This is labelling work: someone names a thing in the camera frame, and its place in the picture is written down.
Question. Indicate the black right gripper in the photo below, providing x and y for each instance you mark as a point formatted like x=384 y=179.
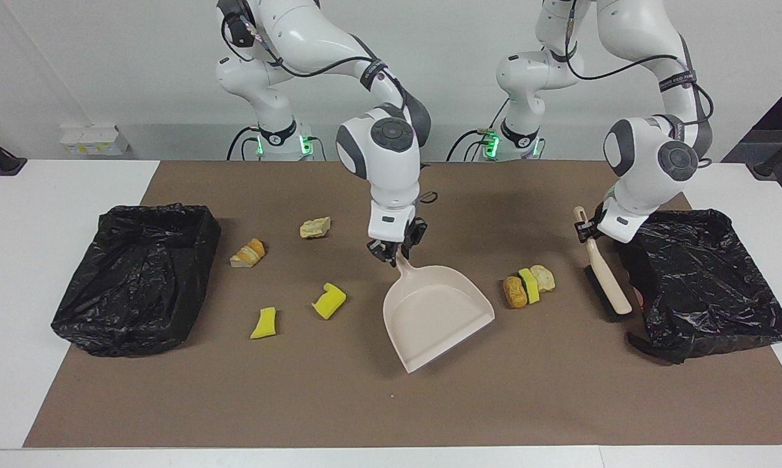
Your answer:
x=413 y=235

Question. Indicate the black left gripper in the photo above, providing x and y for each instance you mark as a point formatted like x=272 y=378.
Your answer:
x=602 y=221

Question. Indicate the beige brush with black bristles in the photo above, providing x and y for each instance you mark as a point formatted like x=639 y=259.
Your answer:
x=608 y=286

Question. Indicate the pale crusty bread piece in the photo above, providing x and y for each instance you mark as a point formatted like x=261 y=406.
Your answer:
x=545 y=276

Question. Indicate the beige plastic dustpan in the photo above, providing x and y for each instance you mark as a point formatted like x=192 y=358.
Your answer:
x=436 y=312

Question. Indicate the yellow and green sponge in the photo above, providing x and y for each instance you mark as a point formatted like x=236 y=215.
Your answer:
x=531 y=287

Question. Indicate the brown bread roll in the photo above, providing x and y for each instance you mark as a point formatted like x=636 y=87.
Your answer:
x=514 y=294

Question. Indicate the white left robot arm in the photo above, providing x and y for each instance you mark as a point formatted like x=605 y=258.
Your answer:
x=651 y=162

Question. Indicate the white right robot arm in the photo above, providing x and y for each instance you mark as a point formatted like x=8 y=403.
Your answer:
x=390 y=149

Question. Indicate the bin with black bag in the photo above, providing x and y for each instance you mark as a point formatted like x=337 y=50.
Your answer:
x=137 y=279
x=703 y=286

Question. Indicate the curved yellow sponge piece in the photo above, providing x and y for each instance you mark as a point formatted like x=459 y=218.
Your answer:
x=329 y=302

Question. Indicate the pale yellow bread chunk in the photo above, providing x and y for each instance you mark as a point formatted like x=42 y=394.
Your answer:
x=314 y=227

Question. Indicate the orange striped croissant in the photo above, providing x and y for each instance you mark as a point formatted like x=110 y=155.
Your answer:
x=249 y=253

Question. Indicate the flat yellow sponge piece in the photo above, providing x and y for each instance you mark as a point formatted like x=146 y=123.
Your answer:
x=264 y=324

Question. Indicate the brown table mat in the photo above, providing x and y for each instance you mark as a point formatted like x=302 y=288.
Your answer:
x=547 y=390

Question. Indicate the black stand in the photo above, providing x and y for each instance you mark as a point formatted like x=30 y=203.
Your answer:
x=777 y=159
x=0 y=159

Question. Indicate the dark partition panel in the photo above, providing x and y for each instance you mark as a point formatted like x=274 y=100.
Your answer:
x=781 y=110

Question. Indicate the white power box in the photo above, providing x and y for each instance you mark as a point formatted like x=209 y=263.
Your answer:
x=95 y=141

